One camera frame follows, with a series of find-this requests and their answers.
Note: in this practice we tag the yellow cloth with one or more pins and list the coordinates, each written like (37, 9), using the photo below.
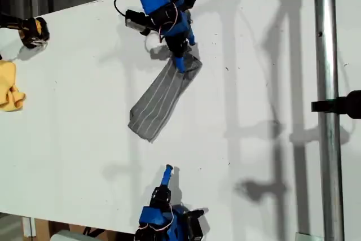
(8, 83)

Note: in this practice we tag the brown cardboard box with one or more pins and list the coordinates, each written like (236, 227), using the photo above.
(42, 229)

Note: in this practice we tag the black and yellow tool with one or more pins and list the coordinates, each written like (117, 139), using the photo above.
(34, 32)

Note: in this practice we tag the black clamp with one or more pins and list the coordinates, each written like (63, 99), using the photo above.
(347, 105)

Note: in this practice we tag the white plastic object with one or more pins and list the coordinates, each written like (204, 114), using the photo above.
(65, 236)

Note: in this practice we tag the short black camera stalk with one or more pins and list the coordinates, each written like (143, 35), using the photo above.
(149, 27)

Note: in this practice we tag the grey striped towel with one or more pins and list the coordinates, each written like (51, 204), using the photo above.
(158, 105)

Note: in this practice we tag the steel post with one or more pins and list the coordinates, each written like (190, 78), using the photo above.
(327, 54)

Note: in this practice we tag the black camera box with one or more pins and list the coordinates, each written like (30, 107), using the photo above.
(135, 21)
(195, 224)

